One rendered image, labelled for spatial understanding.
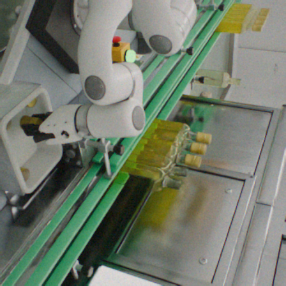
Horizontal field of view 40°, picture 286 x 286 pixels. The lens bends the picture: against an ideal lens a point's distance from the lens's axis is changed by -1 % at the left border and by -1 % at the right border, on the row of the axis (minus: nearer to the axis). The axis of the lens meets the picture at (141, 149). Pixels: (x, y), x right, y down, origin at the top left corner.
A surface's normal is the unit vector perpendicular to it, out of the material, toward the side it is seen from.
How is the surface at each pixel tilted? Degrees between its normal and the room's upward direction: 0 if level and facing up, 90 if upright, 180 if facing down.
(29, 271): 90
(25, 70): 0
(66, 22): 1
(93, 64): 92
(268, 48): 90
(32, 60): 0
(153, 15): 83
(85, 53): 105
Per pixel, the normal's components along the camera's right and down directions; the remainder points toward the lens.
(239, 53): -0.40, 0.60
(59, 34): 0.91, 0.21
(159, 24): -0.15, 0.75
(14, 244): -0.08, -0.78
